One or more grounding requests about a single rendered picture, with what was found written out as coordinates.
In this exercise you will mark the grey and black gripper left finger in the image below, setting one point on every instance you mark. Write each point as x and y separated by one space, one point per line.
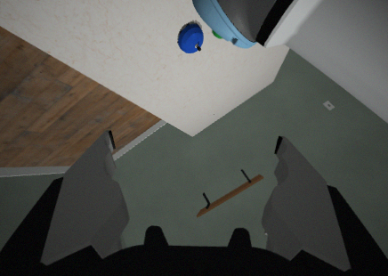
77 221

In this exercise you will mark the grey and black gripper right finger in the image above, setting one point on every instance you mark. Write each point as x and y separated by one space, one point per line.
310 223

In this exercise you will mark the blue dome bell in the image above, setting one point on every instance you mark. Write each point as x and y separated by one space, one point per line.
191 38

